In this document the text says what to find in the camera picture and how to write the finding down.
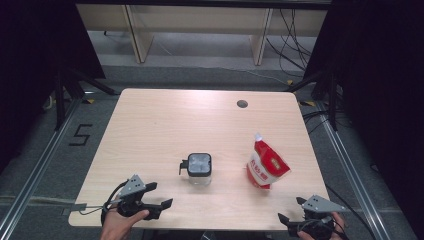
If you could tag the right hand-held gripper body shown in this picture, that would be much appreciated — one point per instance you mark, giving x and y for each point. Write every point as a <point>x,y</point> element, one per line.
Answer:
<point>320,205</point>

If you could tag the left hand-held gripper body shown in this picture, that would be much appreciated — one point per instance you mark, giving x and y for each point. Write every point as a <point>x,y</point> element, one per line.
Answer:
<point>133,186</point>

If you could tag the glass jar with black lid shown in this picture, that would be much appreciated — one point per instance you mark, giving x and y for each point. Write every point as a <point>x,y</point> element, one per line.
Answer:
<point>199,165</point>

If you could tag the red and white pouch bag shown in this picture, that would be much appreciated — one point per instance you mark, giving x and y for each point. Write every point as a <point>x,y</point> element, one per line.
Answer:
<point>266,163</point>

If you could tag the person's right hand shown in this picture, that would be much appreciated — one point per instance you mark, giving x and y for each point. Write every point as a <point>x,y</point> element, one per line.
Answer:
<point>340,230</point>

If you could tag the person's left hand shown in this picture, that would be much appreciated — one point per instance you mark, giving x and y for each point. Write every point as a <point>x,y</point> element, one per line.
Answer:
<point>115,226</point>

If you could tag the grey tape strip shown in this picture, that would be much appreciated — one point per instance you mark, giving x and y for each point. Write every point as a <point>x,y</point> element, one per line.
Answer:
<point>75,208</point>

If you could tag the yellow black tape piece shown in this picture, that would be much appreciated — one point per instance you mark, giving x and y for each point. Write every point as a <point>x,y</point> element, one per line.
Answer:
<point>290,81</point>
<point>88,100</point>
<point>308,103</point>

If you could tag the black metal stand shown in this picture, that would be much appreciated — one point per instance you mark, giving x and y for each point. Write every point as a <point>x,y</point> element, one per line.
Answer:
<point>60,100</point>
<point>331,100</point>

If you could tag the black curtain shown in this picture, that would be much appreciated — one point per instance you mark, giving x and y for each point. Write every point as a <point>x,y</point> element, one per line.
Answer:
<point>383,83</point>
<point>33,66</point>

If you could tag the light wooden shelf unit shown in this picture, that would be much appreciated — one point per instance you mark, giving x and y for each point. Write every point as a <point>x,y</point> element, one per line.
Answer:
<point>200,20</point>

